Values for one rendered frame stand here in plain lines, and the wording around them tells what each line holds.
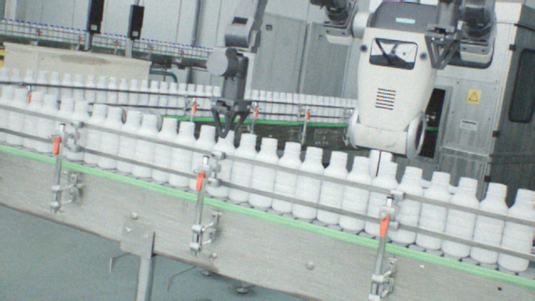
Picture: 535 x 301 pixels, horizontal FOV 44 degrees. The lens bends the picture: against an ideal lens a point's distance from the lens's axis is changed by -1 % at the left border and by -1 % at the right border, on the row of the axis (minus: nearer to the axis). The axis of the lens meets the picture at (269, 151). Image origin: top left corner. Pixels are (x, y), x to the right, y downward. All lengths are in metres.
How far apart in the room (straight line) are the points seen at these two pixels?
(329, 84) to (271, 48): 1.23
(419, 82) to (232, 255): 0.82
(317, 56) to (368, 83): 6.28
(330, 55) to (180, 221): 7.01
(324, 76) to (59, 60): 3.98
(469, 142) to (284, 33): 3.39
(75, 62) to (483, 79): 3.22
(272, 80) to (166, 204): 6.18
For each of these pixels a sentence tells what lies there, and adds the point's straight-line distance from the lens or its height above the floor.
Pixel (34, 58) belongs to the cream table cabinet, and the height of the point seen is 1.10.
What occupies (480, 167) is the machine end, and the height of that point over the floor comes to 0.79.
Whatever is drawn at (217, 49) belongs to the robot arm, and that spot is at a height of 1.36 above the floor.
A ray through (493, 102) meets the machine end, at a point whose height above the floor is 1.28.
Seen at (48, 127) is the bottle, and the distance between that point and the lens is 1.97.
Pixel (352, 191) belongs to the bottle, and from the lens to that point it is 1.49.
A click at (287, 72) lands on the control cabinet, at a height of 1.23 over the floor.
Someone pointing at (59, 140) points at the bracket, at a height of 1.07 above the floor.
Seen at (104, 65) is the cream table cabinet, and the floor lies 1.10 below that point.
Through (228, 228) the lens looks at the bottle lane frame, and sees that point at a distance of 1.61.
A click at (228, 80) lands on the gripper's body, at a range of 1.61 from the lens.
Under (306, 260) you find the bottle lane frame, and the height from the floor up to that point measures 0.91.
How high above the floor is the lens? 1.36
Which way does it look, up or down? 8 degrees down
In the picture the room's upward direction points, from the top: 8 degrees clockwise
